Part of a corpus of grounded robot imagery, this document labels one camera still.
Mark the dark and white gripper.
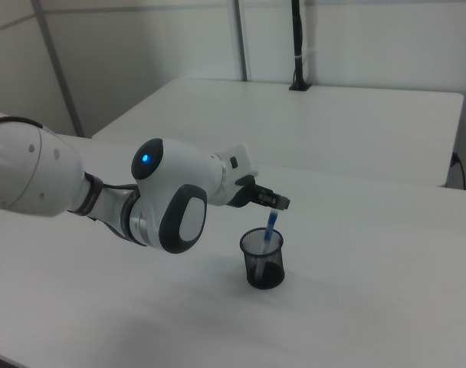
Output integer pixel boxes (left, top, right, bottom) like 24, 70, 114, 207
212, 143, 291, 212

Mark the blue and white marker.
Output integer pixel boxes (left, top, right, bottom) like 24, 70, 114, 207
258, 208, 281, 283

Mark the large white table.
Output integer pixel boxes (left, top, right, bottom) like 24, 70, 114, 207
90, 77, 465, 189

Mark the black mesh pen cup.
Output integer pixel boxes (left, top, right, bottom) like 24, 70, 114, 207
238, 226, 287, 291

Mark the black pole with clamp base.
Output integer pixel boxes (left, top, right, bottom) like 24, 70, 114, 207
287, 0, 313, 93

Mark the grey metal partition post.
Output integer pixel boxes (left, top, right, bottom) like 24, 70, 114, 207
30, 0, 85, 138
231, 0, 254, 82

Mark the black power cable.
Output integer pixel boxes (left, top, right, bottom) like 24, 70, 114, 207
450, 152, 466, 191

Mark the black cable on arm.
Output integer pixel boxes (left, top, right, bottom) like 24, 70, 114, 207
0, 116, 46, 130

